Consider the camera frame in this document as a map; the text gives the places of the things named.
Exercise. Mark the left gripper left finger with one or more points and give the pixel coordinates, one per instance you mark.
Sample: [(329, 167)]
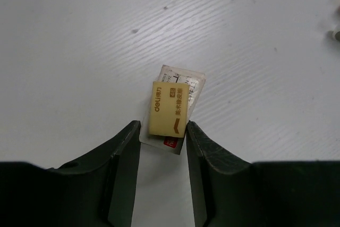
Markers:
[(95, 189)]

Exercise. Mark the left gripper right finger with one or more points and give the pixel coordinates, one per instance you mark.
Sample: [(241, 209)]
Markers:
[(228, 191)]

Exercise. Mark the yellow eraser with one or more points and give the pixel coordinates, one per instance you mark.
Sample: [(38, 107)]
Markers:
[(169, 109)]

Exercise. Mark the white red eraser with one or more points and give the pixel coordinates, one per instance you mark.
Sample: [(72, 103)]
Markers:
[(196, 81)]

